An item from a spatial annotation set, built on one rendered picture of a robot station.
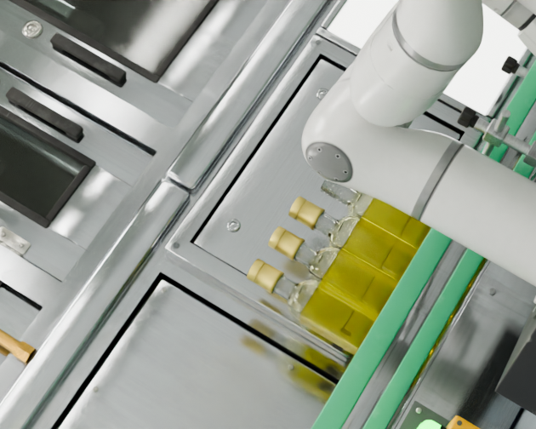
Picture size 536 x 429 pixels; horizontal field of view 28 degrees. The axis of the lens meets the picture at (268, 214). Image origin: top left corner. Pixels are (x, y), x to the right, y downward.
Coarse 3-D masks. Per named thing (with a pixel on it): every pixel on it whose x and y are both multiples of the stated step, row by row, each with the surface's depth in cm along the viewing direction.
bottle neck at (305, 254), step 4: (304, 244) 155; (300, 248) 154; (304, 248) 155; (308, 248) 155; (312, 248) 155; (296, 252) 155; (300, 252) 154; (304, 252) 154; (308, 252) 154; (312, 252) 154; (296, 256) 155; (300, 256) 154; (304, 256) 154; (308, 256) 154; (312, 256) 154; (296, 260) 156; (300, 260) 155; (304, 260) 154; (308, 260) 154; (304, 264) 155; (308, 264) 154
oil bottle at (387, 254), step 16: (336, 224) 156; (352, 224) 155; (368, 224) 155; (336, 240) 154; (352, 240) 154; (368, 240) 154; (384, 240) 154; (400, 240) 155; (368, 256) 153; (384, 256) 153; (400, 256) 153; (384, 272) 153; (400, 272) 152
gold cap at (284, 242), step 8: (280, 232) 155; (288, 232) 156; (272, 240) 155; (280, 240) 155; (288, 240) 155; (296, 240) 155; (304, 240) 155; (272, 248) 156; (280, 248) 155; (288, 248) 154; (296, 248) 154; (288, 256) 155
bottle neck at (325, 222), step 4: (324, 212) 158; (320, 216) 157; (324, 216) 157; (328, 216) 157; (320, 220) 157; (324, 220) 157; (328, 220) 157; (332, 220) 157; (336, 220) 157; (316, 224) 157; (320, 224) 157; (324, 224) 156; (328, 224) 156; (332, 224) 156; (316, 228) 157; (320, 228) 157; (324, 228) 157; (328, 228) 156; (324, 232) 157; (328, 232) 157
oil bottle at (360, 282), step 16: (320, 256) 153; (336, 256) 153; (352, 256) 153; (320, 272) 152; (336, 272) 152; (352, 272) 152; (368, 272) 152; (336, 288) 151; (352, 288) 151; (368, 288) 151; (384, 288) 151; (368, 304) 150; (384, 304) 150; (448, 320) 150
